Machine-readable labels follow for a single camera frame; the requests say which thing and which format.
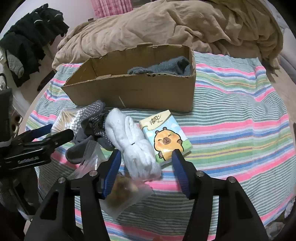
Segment black hanging clothes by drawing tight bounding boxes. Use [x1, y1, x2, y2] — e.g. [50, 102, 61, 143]
[1, 4, 69, 87]

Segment grey fuzzy socks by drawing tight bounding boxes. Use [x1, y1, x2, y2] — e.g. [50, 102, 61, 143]
[127, 56, 191, 76]

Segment clear bag with snacks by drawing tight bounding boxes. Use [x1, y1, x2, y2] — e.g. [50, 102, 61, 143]
[68, 141, 153, 219]

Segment pink curtain left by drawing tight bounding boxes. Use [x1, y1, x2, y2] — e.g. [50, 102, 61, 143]
[90, 0, 133, 18]

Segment tan rumpled duvet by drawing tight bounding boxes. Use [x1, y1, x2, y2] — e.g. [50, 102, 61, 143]
[52, 1, 283, 69]

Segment brown cardboard box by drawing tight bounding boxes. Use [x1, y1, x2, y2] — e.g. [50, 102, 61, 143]
[62, 43, 196, 113]

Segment white embroidered pillow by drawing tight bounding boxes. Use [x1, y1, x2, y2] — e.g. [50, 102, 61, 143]
[276, 13, 295, 82]

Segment grey dotted socks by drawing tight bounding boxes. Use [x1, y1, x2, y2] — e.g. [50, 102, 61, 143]
[65, 100, 114, 164]

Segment striped pastel towel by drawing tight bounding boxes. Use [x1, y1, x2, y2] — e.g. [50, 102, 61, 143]
[25, 51, 293, 241]

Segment white socks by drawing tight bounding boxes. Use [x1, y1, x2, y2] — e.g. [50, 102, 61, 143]
[105, 108, 162, 182]

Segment capybara tissue pack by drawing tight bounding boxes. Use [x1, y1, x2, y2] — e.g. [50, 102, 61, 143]
[139, 110, 193, 165]

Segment beige bed sheet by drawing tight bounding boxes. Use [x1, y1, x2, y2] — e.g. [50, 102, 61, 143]
[262, 61, 295, 123]

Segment cotton swab bag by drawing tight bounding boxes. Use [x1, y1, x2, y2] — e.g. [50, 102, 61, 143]
[51, 108, 80, 135]

